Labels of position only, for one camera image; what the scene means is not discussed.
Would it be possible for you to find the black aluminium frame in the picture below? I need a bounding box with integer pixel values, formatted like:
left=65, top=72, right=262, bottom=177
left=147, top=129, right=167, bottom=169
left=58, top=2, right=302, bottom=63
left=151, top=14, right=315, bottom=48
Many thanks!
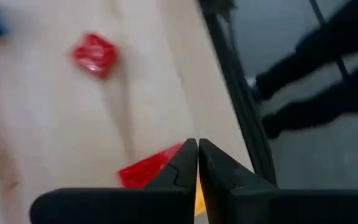
left=197, top=0, right=278, bottom=187

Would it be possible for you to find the person's leg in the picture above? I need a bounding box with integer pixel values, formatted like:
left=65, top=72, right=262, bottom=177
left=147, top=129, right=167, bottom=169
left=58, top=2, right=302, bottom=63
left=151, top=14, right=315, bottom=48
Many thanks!
left=255, top=0, right=358, bottom=101
left=261, top=54, right=358, bottom=140

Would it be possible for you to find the yellow long toy block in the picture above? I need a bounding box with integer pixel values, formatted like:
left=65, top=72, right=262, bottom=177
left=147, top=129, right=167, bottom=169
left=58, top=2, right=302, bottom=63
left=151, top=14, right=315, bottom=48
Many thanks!
left=194, top=177, right=207, bottom=218

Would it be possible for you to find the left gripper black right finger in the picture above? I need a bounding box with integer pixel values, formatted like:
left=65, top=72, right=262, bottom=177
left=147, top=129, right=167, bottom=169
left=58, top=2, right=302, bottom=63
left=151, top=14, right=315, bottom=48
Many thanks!
left=198, top=138, right=358, bottom=224

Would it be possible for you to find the red long toy block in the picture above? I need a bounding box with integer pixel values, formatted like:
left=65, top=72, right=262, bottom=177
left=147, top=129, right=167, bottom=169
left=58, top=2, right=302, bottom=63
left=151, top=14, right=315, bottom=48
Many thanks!
left=117, top=142, right=185, bottom=190

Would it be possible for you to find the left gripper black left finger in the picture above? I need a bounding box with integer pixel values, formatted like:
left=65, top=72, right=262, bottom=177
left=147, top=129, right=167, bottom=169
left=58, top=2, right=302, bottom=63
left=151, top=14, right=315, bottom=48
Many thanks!
left=29, top=138, right=198, bottom=224

